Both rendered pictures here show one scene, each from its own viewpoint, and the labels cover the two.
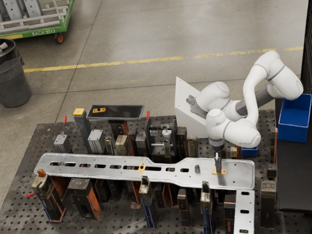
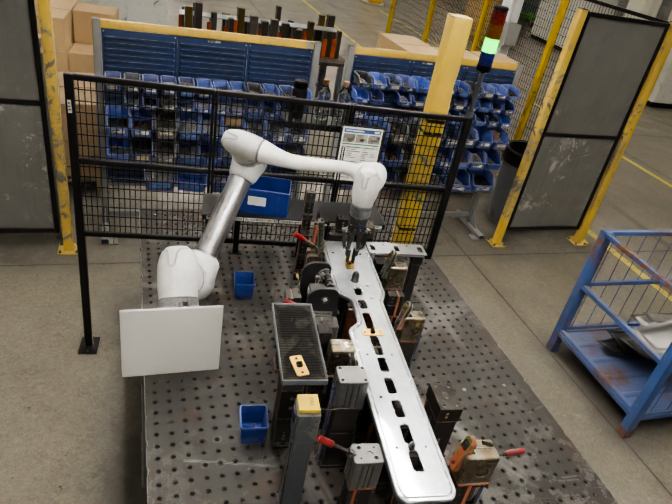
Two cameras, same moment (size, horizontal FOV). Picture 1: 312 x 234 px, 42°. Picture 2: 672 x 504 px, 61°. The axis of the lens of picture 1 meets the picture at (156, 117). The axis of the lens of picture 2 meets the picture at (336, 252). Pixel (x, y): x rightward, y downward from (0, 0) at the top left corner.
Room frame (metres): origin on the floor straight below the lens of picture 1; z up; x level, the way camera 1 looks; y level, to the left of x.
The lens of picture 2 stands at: (2.82, 1.45, 2.36)
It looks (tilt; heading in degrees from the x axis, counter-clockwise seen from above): 31 degrees down; 236
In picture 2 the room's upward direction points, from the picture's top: 11 degrees clockwise
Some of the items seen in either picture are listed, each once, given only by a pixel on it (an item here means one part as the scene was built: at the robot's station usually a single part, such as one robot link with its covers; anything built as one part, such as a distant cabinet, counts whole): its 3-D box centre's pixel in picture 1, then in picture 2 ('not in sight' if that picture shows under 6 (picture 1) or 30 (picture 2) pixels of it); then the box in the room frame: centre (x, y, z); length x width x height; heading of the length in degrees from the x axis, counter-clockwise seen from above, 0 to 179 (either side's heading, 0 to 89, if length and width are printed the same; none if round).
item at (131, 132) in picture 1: (137, 152); (316, 369); (1.93, 0.17, 0.90); 0.05 x 0.05 x 0.40; 72
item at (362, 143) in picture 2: not in sight; (358, 154); (1.28, -0.79, 1.30); 0.23 x 0.02 x 0.31; 162
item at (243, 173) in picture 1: (138, 169); (375, 337); (1.70, 0.16, 1.00); 1.38 x 0.22 x 0.02; 72
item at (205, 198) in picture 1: (206, 213); (390, 296); (1.38, -0.18, 0.87); 0.12 x 0.09 x 0.35; 162
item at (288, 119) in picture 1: (295, 116); (258, 194); (1.79, -0.83, 1.10); 0.30 x 0.17 x 0.13; 153
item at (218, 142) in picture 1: (216, 138); (360, 209); (1.55, -0.30, 1.28); 0.09 x 0.09 x 0.06
